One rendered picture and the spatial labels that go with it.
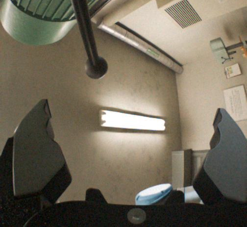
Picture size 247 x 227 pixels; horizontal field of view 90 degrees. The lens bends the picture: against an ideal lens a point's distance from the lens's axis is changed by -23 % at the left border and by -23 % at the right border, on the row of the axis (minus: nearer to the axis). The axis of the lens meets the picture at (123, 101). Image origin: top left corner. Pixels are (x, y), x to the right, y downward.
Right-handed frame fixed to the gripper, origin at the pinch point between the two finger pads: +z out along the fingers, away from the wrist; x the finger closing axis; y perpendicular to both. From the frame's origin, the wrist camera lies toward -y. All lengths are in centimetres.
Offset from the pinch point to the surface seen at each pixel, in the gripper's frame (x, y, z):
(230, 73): 189, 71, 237
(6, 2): -20.7, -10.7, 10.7
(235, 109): 192, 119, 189
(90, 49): -5.1, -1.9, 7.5
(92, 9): -48, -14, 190
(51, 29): -13.7, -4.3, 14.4
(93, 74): -5.4, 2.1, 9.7
